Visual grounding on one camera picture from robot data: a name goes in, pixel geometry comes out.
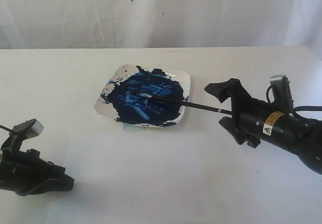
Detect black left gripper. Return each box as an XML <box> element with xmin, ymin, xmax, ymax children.
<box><xmin>1</xmin><ymin>150</ymin><xmax>74</xmax><ymax>196</ymax></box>

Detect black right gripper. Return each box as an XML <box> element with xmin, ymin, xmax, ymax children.
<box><xmin>204</xmin><ymin>78</ymin><xmax>309</xmax><ymax>148</ymax></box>

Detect black paintbrush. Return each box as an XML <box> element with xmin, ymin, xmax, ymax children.
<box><xmin>130</xmin><ymin>91</ymin><xmax>232</xmax><ymax>115</ymax></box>

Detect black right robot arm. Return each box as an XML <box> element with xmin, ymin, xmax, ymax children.
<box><xmin>205</xmin><ymin>78</ymin><xmax>321</xmax><ymax>174</ymax></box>

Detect white paper sheet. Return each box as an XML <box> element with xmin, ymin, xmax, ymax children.
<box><xmin>47</xmin><ymin>132</ymin><xmax>262</xmax><ymax>223</ymax></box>

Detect white plate with blue paint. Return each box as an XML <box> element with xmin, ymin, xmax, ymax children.
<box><xmin>94</xmin><ymin>64</ymin><xmax>191</xmax><ymax>127</ymax></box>

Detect white backdrop curtain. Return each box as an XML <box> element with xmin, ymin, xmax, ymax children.
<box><xmin>1</xmin><ymin>0</ymin><xmax>321</xmax><ymax>54</ymax></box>

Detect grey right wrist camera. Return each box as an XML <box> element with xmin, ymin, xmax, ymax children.
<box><xmin>270</xmin><ymin>74</ymin><xmax>293</xmax><ymax>113</ymax></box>

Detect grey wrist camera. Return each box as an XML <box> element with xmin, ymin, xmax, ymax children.
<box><xmin>270</xmin><ymin>74</ymin><xmax>293</xmax><ymax>113</ymax></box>
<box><xmin>12</xmin><ymin>119</ymin><xmax>44</xmax><ymax>139</ymax></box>

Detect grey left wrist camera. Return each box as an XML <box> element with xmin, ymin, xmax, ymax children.
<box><xmin>12</xmin><ymin>119</ymin><xmax>44</xmax><ymax>139</ymax></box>

